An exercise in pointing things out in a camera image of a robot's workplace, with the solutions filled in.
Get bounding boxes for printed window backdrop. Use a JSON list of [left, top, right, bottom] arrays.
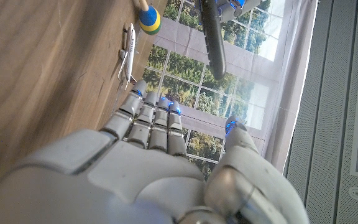
[[141, 0, 319, 175]]

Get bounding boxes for colourful wooden maraca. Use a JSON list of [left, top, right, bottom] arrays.
[[132, 0, 162, 35]]

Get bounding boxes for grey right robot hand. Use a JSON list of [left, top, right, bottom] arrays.
[[0, 79, 310, 224]]

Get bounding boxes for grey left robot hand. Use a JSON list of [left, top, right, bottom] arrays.
[[197, 0, 262, 23]]

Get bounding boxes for white toy airplane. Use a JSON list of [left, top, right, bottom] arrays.
[[117, 23, 138, 91]]

